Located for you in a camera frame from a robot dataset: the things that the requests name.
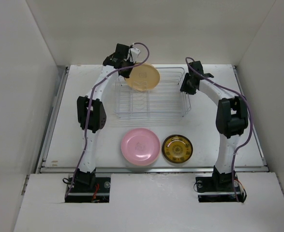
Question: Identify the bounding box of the white wire dish rack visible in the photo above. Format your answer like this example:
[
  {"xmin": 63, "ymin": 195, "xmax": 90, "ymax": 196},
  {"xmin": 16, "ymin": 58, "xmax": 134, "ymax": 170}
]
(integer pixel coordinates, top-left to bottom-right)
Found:
[{"xmin": 114, "ymin": 66, "xmax": 191, "ymax": 120}]

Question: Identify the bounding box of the yellow plate back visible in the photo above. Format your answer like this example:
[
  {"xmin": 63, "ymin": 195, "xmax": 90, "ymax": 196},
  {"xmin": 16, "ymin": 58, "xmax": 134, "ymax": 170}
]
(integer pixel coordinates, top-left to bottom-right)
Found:
[{"xmin": 125, "ymin": 63, "xmax": 161, "ymax": 91}]

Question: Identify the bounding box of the dark patterned small plate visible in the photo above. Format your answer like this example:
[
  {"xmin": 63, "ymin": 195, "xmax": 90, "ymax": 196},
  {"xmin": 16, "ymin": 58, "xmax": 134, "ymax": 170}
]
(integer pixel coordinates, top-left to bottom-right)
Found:
[{"xmin": 162, "ymin": 134, "xmax": 194, "ymax": 164}]

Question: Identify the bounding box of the pink plate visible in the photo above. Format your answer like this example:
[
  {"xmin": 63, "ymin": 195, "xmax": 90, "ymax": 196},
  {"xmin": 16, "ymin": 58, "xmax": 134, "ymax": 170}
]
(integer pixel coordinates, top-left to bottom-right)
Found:
[{"xmin": 120, "ymin": 128, "xmax": 161, "ymax": 166}]

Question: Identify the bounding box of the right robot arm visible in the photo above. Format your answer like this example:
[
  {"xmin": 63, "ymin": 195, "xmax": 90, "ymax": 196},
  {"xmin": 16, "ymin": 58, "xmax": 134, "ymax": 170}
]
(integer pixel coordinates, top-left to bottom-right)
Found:
[{"xmin": 180, "ymin": 60, "xmax": 252, "ymax": 190}]

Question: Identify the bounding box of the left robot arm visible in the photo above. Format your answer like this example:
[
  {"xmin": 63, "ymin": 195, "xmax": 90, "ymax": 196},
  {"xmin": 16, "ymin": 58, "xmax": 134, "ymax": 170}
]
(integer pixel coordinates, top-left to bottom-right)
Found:
[{"xmin": 73, "ymin": 44, "xmax": 140, "ymax": 192}]

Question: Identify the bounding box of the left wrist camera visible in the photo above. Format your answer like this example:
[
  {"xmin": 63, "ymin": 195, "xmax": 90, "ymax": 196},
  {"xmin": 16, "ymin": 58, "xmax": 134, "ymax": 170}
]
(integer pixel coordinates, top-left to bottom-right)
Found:
[{"xmin": 128, "ymin": 47, "xmax": 141, "ymax": 63}]

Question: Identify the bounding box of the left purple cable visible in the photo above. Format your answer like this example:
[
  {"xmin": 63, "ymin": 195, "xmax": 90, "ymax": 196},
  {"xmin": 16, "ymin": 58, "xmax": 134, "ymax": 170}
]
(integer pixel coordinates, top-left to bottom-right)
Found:
[{"xmin": 66, "ymin": 42, "xmax": 150, "ymax": 196}]

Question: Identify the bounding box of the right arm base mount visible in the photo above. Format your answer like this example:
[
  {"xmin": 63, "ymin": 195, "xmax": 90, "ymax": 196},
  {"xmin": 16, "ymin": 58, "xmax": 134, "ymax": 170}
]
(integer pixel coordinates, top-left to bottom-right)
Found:
[{"xmin": 194, "ymin": 176, "xmax": 247, "ymax": 203}]

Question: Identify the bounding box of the aluminium front rail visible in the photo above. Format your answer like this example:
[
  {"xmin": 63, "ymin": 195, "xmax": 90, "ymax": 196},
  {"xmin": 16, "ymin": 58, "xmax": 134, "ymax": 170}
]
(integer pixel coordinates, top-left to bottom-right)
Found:
[{"xmin": 36, "ymin": 166, "xmax": 269, "ymax": 174}]

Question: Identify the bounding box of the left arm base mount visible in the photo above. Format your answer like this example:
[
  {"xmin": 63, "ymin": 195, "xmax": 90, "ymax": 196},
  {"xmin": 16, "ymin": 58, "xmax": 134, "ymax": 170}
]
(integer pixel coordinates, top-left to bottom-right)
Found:
[{"xmin": 64, "ymin": 177, "xmax": 111, "ymax": 203}]

